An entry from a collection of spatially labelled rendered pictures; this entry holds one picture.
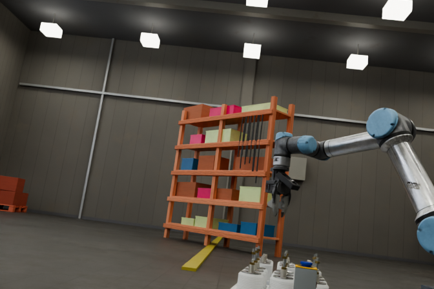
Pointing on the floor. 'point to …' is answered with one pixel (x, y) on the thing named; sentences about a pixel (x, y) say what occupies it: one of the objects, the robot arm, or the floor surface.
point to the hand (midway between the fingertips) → (279, 213)
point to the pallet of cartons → (13, 194)
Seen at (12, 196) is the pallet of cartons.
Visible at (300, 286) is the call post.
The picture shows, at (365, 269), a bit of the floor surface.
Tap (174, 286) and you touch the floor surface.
